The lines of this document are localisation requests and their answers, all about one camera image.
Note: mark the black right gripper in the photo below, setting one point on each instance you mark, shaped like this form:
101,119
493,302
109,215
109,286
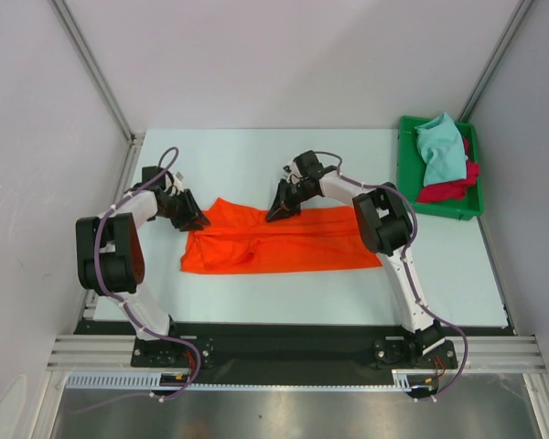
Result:
287,197

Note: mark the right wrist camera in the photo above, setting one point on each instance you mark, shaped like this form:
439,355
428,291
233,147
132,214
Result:
290,174

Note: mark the white slotted cable duct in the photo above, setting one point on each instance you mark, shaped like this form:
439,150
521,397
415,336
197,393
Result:
160,381

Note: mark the red t shirt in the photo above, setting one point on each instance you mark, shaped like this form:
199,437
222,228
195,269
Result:
457,189

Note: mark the right aluminium corner post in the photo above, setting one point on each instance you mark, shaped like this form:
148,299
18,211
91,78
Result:
511,31

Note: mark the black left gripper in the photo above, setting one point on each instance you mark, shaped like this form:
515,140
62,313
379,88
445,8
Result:
193,217

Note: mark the green plastic bin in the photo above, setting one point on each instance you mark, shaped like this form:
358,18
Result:
411,170

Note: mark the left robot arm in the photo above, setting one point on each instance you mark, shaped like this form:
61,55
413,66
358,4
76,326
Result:
110,259

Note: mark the aluminium corner post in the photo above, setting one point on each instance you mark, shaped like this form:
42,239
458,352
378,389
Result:
511,31
83,50

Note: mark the left aluminium corner post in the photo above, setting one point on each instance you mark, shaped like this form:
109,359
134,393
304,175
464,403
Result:
83,50

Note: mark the orange t shirt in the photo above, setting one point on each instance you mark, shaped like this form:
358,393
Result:
239,240

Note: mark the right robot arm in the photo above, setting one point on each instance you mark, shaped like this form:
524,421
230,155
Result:
387,227

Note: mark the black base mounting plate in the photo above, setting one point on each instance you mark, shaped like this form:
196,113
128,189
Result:
286,355

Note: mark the teal t shirt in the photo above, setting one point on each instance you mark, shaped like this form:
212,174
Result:
441,147

